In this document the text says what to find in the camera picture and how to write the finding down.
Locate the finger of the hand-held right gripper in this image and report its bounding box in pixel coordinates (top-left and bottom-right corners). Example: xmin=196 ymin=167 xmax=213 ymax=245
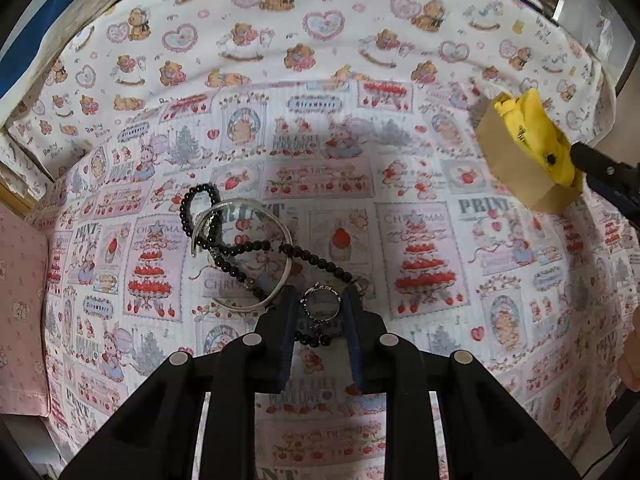
xmin=570 ymin=141 xmax=640 ymax=187
xmin=582 ymin=174 xmax=640 ymax=228

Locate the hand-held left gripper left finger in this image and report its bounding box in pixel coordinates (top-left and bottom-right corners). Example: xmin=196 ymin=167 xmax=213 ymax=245
xmin=60 ymin=284 xmax=301 ymax=480

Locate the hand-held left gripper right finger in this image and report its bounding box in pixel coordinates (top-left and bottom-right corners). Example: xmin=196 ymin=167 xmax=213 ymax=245
xmin=341 ymin=287 xmax=583 ymax=480

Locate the silver ring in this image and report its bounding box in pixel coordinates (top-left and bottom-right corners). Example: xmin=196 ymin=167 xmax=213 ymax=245
xmin=300 ymin=284 xmax=345 ymax=322

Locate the yellow cloth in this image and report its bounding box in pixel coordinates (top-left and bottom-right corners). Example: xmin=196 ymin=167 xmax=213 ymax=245
xmin=492 ymin=88 xmax=583 ymax=192

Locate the small tan cardboard box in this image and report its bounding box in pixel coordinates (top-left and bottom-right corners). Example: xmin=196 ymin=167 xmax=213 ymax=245
xmin=475 ymin=92 xmax=583 ymax=213

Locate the person's right hand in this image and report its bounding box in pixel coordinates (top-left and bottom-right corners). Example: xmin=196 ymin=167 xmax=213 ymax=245
xmin=617 ymin=345 xmax=640 ymax=393

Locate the silver bangle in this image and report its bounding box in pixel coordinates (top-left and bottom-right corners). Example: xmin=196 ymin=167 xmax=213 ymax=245
xmin=192 ymin=199 xmax=295 ymax=311

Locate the pink bear-print bag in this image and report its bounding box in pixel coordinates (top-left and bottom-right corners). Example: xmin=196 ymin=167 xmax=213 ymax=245
xmin=0 ymin=207 xmax=51 ymax=418

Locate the bear-print cloth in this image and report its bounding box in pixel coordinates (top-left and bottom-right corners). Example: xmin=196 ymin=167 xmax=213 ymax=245
xmin=0 ymin=0 xmax=621 ymax=196

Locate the striped blanket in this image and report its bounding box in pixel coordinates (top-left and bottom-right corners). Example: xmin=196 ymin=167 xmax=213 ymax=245
xmin=0 ymin=0 xmax=101 ymax=106

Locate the black bead bracelet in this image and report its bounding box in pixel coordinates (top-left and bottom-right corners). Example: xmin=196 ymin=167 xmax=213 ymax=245
xmin=212 ymin=241 xmax=363 ymax=291
xmin=294 ymin=329 xmax=347 ymax=348
xmin=179 ymin=185 xmax=223 ymax=261

